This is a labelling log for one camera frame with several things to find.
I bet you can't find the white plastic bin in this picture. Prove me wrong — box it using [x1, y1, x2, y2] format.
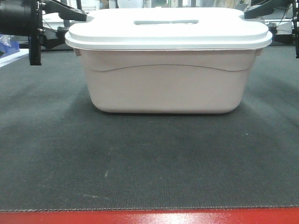
[75, 49, 261, 114]

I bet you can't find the white bin lid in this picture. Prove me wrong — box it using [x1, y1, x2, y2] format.
[65, 7, 272, 51]

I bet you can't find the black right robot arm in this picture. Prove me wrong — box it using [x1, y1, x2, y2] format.
[244, 0, 299, 58]

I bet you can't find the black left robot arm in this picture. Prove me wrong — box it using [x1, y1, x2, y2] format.
[0, 0, 87, 66]

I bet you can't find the dark grey table mat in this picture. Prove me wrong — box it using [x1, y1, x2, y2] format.
[0, 46, 299, 211]

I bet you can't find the blue crate far left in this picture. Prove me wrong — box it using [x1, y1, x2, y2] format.
[0, 34, 20, 58]

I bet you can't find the red table edge strip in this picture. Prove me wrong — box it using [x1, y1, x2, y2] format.
[0, 208, 299, 224]

